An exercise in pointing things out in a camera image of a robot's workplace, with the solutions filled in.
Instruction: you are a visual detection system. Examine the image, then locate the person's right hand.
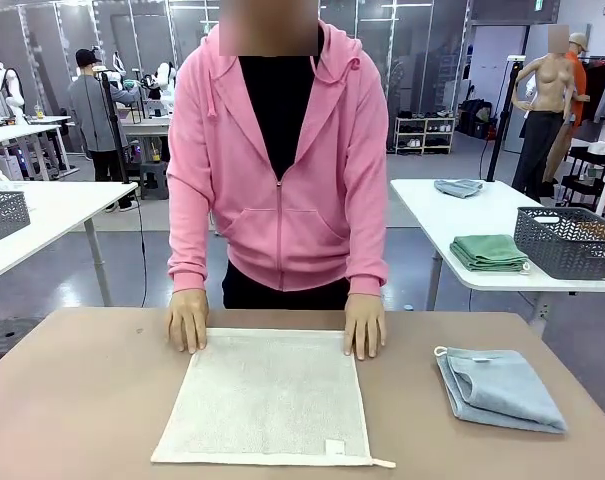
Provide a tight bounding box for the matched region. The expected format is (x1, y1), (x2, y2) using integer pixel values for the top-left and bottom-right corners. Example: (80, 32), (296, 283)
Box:
(166, 291), (211, 355)

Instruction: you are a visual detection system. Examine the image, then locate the person's left hand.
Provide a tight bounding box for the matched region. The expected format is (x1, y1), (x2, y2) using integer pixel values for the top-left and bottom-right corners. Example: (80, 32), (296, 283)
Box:
(343, 294), (387, 361)

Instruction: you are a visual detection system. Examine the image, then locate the cream white towel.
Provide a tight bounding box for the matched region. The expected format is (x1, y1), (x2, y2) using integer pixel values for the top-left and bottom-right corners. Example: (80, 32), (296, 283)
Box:
(150, 327), (397, 470)

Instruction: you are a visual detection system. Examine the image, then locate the blue-grey towel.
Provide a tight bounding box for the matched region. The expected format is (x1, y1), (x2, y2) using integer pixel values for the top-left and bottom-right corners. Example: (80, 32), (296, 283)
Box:
(433, 178), (484, 200)
(434, 344), (568, 435)

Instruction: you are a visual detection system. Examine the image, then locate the grey plastic woven basket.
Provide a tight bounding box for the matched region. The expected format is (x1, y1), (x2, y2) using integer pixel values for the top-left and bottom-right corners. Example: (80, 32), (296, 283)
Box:
(0, 190), (32, 243)
(513, 206), (605, 281)

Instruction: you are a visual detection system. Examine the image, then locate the left forearm pink sleeve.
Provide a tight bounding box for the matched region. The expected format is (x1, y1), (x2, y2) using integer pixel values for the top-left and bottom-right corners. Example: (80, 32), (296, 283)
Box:
(345, 199), (391, 296)

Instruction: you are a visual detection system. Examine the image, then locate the right forearm pink sleeve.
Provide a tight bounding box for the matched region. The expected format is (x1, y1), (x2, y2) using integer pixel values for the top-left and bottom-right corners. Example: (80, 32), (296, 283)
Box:
(167, 199), (213, 294)

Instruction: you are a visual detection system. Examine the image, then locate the white side table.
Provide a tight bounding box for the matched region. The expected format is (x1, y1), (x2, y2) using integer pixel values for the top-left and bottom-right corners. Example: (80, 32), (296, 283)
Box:
(389, 178), (605, 326)
(0, 180), (139, 307)

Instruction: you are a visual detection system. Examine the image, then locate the green towel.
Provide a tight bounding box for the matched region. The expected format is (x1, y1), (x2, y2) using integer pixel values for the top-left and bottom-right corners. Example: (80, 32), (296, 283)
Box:
(449, 233), (532, 275)

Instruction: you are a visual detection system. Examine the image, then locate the grey step stool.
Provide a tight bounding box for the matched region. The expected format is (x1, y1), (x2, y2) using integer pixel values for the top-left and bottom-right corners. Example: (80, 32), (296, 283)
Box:
(138, 160), (172, 201)

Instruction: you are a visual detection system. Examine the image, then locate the person in pink hoodie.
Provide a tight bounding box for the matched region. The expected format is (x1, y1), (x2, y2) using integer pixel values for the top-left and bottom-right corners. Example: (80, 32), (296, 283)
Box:
(166, 0), (391, 311)

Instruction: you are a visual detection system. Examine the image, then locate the black round floor base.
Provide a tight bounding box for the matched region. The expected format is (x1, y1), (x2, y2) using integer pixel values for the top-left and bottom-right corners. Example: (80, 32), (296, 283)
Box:
(0, 316), (46, 374)

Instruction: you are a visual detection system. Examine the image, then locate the white shoe rack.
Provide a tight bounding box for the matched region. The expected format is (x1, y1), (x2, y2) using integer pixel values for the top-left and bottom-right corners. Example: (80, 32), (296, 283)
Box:
(394, 115), (457, 155)

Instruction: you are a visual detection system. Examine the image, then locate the white background workbench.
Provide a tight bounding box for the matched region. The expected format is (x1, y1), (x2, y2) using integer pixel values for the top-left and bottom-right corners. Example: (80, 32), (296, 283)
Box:
(0, 115), (79, 181)
(119, 112), (172, 196)

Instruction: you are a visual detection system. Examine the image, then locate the black tripod pole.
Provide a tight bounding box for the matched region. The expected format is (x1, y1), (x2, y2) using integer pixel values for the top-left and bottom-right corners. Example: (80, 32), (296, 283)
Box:
(97, 67), (131, 185)
(485, 55), (526, 182)

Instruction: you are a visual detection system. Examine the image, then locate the man in grey shirt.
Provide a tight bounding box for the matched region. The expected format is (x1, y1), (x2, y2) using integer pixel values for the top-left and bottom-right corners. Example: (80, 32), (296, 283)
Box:
(67, 48), (138, 214)

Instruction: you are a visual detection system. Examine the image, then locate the black bag pile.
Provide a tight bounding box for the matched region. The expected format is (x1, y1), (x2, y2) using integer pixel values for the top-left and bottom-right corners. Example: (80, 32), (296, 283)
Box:
(459, 98), (498, 141)

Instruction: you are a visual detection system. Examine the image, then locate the black shelf cart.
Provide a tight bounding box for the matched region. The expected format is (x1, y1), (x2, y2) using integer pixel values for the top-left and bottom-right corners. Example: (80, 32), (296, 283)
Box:
(551, 142), (605, 216)

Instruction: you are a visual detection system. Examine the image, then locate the bare mannequin with black trousers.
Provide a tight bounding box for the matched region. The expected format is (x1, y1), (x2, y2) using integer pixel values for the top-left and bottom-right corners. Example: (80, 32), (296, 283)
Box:
(511, 24), (579, 199)

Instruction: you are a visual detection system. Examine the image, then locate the mannequin with orange shirt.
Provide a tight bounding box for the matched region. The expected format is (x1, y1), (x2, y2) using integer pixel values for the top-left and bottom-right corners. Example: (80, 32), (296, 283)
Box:
(564, 32), (591, 127)

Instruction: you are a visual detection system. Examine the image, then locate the clothes rack with dark clothes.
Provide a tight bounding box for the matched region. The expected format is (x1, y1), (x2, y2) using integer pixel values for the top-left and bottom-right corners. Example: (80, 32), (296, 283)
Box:
(579, 53), (605, 126)

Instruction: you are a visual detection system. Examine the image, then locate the black hanging cable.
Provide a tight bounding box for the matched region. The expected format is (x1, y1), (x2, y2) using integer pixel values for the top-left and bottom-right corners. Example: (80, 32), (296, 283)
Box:
(137, 199), (149, 309)

